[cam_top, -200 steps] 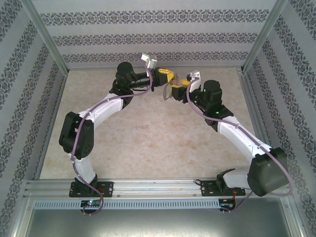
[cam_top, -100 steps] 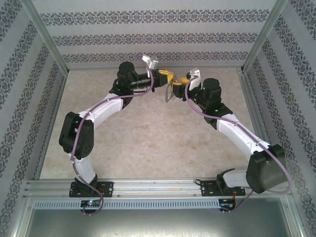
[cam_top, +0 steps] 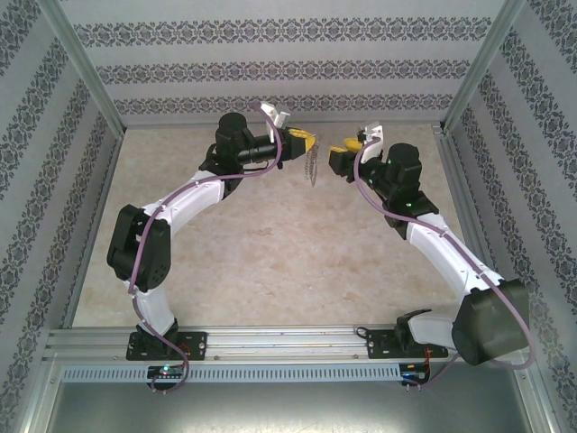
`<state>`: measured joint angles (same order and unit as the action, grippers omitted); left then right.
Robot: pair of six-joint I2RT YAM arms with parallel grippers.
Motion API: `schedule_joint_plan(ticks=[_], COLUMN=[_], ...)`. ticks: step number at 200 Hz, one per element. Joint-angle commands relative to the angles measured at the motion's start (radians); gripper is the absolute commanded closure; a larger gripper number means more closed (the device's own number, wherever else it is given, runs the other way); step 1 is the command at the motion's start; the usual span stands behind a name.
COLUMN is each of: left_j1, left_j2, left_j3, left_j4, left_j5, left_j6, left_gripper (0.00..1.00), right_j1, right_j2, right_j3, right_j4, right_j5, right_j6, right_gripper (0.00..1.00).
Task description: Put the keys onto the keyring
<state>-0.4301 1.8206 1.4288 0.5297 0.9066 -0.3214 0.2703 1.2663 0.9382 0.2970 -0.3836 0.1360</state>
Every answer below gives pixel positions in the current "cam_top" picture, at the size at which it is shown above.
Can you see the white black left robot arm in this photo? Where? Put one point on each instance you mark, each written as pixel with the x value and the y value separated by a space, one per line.
pixel 189 196

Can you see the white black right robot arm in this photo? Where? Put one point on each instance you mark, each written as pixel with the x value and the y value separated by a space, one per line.
pixel 437 248

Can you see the small circuit board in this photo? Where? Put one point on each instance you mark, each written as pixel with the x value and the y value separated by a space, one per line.
pixel 414 376
pixel 167 372

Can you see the grey sheet metal panel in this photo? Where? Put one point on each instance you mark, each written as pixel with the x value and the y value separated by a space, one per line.
pixel 288 406

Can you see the aluminium side rail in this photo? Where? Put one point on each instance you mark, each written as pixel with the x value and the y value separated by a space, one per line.
pixel 451 153
pixel 97 216

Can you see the aluminium rail along wall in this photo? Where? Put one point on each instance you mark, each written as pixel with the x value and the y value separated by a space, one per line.
pixel 180 124

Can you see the aluminium frame post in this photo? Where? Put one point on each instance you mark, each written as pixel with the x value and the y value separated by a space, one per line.
pixel 484 58
pixel 81 63

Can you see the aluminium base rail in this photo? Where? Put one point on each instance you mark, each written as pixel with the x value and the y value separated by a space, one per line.
pixel 293 345

